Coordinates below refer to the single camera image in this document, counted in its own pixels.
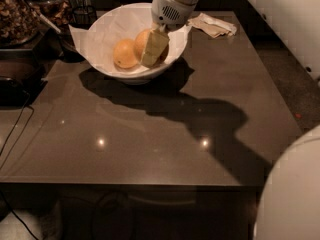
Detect yellow taped gripper finger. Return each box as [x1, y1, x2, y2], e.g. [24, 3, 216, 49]
[139, 29, 169, 67]

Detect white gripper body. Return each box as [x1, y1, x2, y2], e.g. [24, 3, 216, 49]
[151, 0, 195, 29]

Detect orange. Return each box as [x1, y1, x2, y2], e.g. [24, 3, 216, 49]
[113, 39, 137, 69]
[134, 29, 169, 67]

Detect white bowl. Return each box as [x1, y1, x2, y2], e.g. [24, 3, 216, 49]
[83, 2, 189, 86]

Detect folded paper napkins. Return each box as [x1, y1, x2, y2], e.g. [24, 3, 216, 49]
[188, 13, 237, 38]

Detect white paper liner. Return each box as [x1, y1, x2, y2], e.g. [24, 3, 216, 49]
[68, 4, 193, 75]

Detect glass jar of nuts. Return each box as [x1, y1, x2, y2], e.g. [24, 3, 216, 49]
[0, 0, 39, 48]

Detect black appliance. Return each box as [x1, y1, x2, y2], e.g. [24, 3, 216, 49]
[0, 50, 46, 107]

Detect white cloth under table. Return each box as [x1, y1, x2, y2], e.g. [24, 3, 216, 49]
[0, 201, 63, 240]

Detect black wire basket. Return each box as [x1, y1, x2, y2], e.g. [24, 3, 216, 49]
[71, 5, 97, 30]

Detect black cable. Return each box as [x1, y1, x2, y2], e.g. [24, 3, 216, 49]
[0, 80, 36, 240]

